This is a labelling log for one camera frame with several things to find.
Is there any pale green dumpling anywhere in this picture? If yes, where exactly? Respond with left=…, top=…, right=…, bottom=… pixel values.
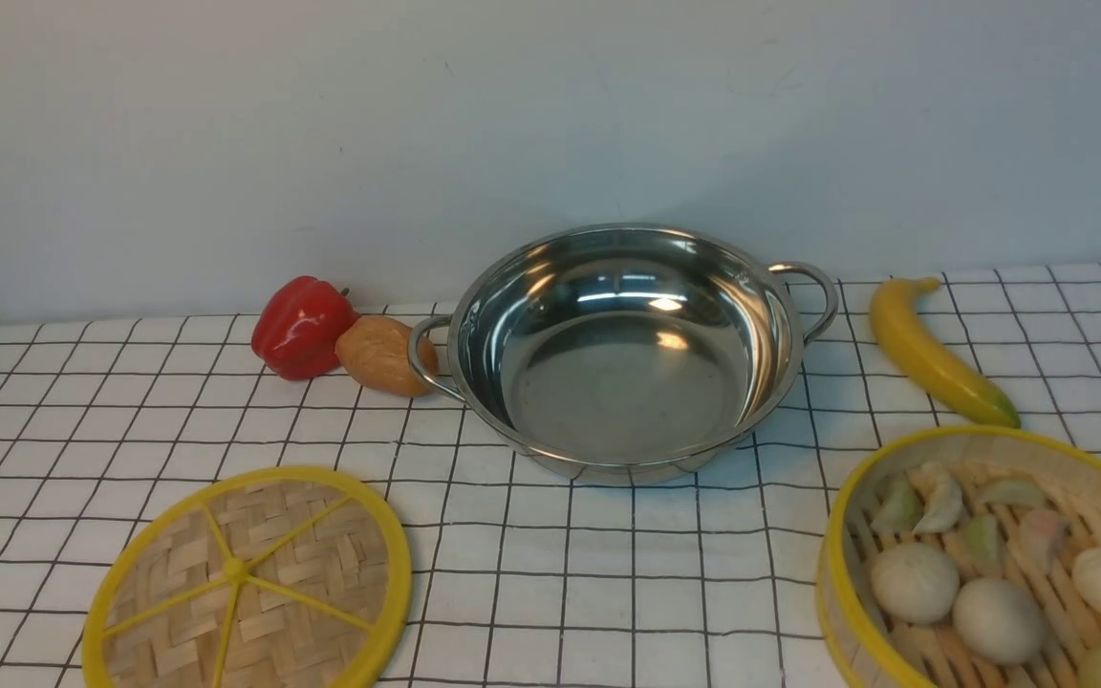
left=912, top=462, right=964, bottom=535

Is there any yellow rimmed woven steamer lid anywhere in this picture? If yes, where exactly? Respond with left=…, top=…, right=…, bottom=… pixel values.
left=80, top=466, right=414, bottom=687

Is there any yellow banana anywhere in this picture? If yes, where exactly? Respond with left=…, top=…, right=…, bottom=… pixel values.
left=869, top=277, right=1022, bottom=428

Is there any brown potato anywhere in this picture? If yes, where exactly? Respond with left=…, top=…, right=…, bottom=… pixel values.
left=334, top=314, right=432, bottom=398

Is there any yellow rimmed bamboo steamer basket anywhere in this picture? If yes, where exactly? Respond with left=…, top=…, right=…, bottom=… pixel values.
left=816, top=426, right=1101, bottom=687

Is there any pink tinted dumpling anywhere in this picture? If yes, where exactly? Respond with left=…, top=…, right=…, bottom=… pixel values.
left=1018, top=507, right=1069, bottom=575

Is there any red bell pepper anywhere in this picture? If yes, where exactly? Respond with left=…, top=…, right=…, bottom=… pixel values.
left=250, top=275, right=361, bottom=380

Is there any stainless steel two-handled pot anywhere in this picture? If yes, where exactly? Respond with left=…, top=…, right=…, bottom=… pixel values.
left=405, top=223, right=840, bottom=485

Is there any round white bun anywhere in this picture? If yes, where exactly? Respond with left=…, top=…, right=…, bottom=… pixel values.
left=870, top=543, right=961, bottom=624
left=952, top=578, right=1047, bottom=666

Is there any white checkered tablecloth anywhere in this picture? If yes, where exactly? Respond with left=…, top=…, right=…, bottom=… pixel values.
left=0, top=265, right=1101, bottom=687

